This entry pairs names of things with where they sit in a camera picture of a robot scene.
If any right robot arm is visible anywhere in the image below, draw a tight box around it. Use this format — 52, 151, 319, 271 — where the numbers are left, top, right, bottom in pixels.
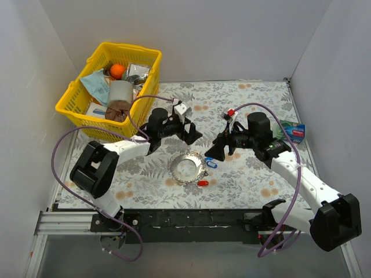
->
205, 109, 362, 251

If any aluminium frame rail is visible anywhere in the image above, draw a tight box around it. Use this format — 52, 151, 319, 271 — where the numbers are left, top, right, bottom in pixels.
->
25, 209, 362, 277

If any floral table mat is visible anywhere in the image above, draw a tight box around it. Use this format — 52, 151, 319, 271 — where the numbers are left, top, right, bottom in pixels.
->
57, 81, 325, 210

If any white box in basket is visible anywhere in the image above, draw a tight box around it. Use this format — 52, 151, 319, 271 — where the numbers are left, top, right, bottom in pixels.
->
86, 103, 107, 119

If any silver foil packet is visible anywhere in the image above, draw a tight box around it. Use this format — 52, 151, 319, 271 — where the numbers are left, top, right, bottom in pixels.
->
122, 63, 151, 85

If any yellow plastic basket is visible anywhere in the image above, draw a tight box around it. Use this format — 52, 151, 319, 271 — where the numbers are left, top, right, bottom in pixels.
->
55, 42, 162, 141

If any purple cable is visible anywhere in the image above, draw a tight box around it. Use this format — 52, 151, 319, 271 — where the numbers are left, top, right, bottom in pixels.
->
231, 103, 304, 258
51, 95, 180, 262

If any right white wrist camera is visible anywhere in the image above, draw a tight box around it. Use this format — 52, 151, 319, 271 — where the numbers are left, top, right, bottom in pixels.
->
220, 108, 238, 133

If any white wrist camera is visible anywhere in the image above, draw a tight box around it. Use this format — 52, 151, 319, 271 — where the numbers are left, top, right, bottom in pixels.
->
173, 98, 192, 118
220, 108, 238, 133

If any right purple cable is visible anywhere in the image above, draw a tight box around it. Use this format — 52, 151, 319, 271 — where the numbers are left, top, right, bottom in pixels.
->
231, 103, 304, 258

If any light blue pouch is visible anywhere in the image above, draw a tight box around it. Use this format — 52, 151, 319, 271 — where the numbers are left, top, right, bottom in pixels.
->
80, 69, 112, 107

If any red key tag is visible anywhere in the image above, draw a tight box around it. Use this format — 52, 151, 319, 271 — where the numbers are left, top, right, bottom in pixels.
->
197, 180, 209, 187

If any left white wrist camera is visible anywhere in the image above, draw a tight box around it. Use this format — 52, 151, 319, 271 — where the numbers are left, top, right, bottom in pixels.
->
173, 98, 192, 118

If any grey tape roll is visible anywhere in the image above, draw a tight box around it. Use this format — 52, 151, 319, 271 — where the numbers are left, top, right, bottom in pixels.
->
107, 80, 133, 106

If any blue tag with key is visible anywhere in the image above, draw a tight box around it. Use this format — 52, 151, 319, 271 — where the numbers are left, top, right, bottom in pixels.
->
205, 157, 218, 169

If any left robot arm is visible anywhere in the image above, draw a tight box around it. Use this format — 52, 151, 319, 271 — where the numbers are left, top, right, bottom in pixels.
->
70, 108, 202, 232

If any orange ball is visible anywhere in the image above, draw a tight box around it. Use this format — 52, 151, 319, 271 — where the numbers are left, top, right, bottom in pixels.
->
110, 64, 126, 79

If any brown round object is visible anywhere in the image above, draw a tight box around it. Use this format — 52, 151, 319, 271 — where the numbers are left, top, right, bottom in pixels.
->
105, 100, 131, 123

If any blue red small box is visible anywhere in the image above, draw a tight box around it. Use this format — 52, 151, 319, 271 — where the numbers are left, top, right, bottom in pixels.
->
273, 120, 305, 144

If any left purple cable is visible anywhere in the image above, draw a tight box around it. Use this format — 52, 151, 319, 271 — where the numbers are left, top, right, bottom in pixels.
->
51, 95, 180, 262

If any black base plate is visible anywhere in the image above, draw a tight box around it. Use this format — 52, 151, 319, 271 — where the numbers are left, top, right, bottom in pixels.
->
90, 209, 276, 244

